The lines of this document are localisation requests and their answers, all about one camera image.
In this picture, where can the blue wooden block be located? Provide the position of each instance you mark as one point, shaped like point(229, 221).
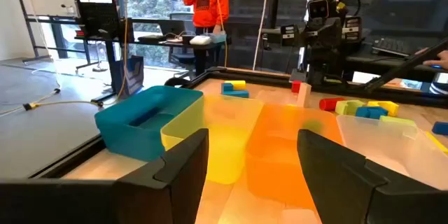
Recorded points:
point(238, 94)

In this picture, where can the person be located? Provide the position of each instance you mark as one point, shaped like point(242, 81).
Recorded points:
point(206, 3)

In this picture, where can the blue plank block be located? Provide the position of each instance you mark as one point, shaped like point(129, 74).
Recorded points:
point(441, 128)

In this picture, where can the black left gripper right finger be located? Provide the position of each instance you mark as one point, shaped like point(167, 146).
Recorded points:
point(343, 189)

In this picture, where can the blue arch block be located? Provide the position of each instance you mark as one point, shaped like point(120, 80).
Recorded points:
point(371, 112)

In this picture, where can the white desk device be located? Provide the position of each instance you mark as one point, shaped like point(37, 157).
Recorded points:
point(200, 40)

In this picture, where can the yellow arch block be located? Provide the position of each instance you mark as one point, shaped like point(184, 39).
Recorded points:
point(388, 106)

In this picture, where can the person's hand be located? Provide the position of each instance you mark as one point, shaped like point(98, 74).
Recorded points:
point(439, 61)

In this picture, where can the black office chair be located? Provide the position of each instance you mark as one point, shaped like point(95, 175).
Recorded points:
point(182, 57)

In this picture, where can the long red cylinder block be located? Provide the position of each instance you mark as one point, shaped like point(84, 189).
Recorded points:
point(329, 104)

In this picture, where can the blue bag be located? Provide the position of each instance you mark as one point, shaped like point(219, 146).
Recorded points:
point(127, 77)

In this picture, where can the clear plastic bin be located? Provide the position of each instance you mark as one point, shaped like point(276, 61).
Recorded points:
point(385, 147)

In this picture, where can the orange translucent plastic bin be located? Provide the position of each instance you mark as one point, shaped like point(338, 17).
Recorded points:
point(276, 154)

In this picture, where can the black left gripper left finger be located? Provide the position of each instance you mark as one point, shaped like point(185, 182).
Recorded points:
point(168, 189)

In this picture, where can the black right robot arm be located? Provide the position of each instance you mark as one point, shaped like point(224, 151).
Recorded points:
point(325, 66)

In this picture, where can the red cube block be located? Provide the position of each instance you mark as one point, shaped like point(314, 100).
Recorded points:
point(296, 87)

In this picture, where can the yellow translucent plastic bin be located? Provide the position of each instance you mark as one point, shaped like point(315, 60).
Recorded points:
point(224, 147)

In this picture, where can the dark side desk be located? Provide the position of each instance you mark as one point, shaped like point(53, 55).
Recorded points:
point(385, 64)

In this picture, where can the black office desk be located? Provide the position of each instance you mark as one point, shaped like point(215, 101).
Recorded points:
point(206, 47)

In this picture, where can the black equipment stand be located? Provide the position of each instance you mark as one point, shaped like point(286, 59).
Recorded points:
point(99, 17)

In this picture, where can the teal plastic bin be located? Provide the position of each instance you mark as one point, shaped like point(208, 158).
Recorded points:
point(122, 136)

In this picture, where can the yellow cube block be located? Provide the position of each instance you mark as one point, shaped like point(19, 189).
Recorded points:
point(239, 84)

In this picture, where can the black keyboard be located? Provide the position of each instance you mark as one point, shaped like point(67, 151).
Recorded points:
point(390, 46)

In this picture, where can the yellow plank block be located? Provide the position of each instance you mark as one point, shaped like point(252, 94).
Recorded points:
point(437, 141)

